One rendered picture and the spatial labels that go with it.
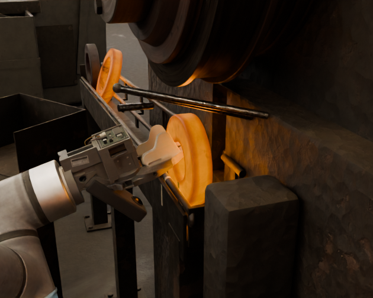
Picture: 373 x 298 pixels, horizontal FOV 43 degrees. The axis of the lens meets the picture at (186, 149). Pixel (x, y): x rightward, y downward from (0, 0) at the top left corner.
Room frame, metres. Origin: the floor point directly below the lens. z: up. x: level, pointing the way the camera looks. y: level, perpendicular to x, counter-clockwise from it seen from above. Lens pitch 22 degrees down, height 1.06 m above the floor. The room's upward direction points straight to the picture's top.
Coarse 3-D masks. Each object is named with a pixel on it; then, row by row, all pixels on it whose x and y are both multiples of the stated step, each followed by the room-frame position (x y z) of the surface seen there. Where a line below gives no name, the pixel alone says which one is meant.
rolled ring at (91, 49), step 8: (88, 48) 1.72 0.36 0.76; (96, 48) 1.72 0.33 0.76; (88, 56) 1.72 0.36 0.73; (96, 56) 1.69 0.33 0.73; (88, 64) 1.81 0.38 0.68; (96, 64) 1.68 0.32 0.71; (88, 72) 1.81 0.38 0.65; (96, 72) 1.67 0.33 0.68; (88, 80) 1.79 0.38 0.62; (96, 80) 1.67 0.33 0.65; (96, 88) 1.69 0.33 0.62
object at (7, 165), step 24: (24, 96) 1.23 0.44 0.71; (0, 120) 1.19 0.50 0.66; (24, 120) 1.24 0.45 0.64; (48, 120) 1.18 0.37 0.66; (72, 120) 1.06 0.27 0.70; (0, 144) 1.18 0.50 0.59; (24, 144) 0.95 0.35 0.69; (48, 144) 1.00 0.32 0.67; (72, 144) 1.05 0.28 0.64; (0, 168) 1.01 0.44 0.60; (24, 168) 0.94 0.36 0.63; (48, 240) 1.06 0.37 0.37; (48, 264) 1.05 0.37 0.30
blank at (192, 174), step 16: (176, 128) 0.74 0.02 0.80; (192, 128) 0.70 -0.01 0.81; (192, 144) 0.67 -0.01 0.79; (208, 144) 0.68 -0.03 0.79; (192, 160) 0.66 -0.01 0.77; (208, 160) 0.67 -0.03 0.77; (176, 176) 0.74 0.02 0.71; (192, 176) 0.66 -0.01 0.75; (208, 176) 0.66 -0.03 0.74; (192, 192) 0.66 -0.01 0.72
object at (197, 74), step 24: (216, 0) 0.52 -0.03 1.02; (240, 0) 0.54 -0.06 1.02; (264, 0) 0.55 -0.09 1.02; (216, 24) 0.53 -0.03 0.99; (240, 24) 0.56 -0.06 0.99; (192, 48) 0.59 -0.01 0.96; (216, 48) 0.58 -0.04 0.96; (240, 48) 0.59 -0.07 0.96; (168, 72) 0.69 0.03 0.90; (192, 72) 0.59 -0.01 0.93; (216, 72) 0.64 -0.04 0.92
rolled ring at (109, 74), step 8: (112, 48) 1.58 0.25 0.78; (112, 56) 1.53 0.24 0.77; (120, 56) 1.54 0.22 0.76; (104, 64) 1.63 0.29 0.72; (112, 64) 1.51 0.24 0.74; (120, 64) 1.52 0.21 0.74; (104, 72) 1.63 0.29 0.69; (112, 72) 1.49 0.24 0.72; (120, 72) 1.50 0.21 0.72; (104, 80) 1.62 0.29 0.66; (112, 80) 1.49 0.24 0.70; (104, 88) 1.50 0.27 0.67; (104, 96) 1.50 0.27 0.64
